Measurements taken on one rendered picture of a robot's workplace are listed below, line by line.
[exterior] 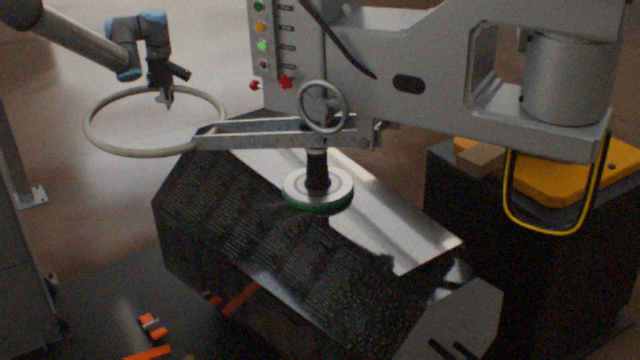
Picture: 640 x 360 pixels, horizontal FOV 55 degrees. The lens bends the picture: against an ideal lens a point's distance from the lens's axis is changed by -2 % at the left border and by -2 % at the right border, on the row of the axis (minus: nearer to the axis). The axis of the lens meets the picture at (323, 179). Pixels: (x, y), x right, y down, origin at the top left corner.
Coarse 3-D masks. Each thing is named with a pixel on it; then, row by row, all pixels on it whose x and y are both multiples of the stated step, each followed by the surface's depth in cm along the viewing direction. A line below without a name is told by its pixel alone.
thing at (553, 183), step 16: (464, 144) 217; (624, 144) 214; (528, 160) 207; (544, 160) 206; (608, 160) 205; (624, 160) 205; (496, 176) 205; (528, 176) 198; (544, 176) 198; (560, 176) 198; (576, 176) 197; (608, 176) 197; (528, 192) 195; (544, 192) 190; (560, 192) 190; (576, 192) 190
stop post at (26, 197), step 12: (0, 96) 304; (0, 108) 306; (0, 120) 309; (0, 132) 312; (12, 132) 315; (0, 144) 314; (12, 144) 318; (12, 156) 320; (12, 168) 323; (12, 180) 326; (24, 180) 329; (24, 192) 332; (36, 192) 343; (24, 204) 333; (36, 204) 333
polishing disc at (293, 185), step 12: (300, 168) 196; (336, 168) 196; (288, 180) 191; (300, 180) 191; (336, 180) 190; (348, 180) 190; (288, 192) 185; (300, 192) 185; (312, 192) 185; (324, 192) 185; (336, 192) 184; (348, 192) 184; (312, 204) 180; (324, 204) 181
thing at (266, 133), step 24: (240, 120) 201; (264, 120) 195; (288, 120) 189; (384, 120) 169; (216, 144) 195; (240, 144) 189; (264, 144) 184; (288, 144) 179; (312, 144) 174; (336, 144) 170; (360, 144) 161
